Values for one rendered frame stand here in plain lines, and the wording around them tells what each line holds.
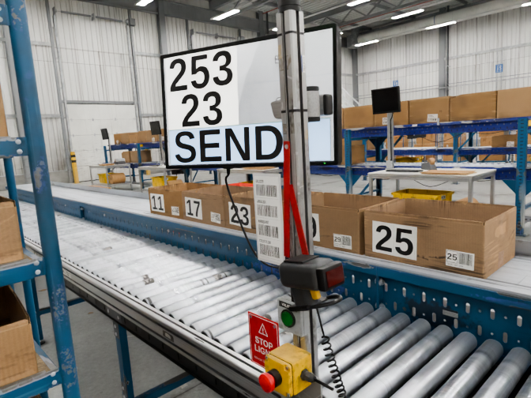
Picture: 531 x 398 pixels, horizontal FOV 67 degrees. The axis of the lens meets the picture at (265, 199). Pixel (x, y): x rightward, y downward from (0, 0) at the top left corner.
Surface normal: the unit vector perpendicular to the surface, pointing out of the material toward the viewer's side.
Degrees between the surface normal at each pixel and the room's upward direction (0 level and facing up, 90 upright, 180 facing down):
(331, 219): 90
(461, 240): 90
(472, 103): 89
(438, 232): 90
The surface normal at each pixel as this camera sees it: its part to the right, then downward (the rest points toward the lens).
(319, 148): -0.45, 0.09
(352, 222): -0.72, 0.15
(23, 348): 0.65, 0.07
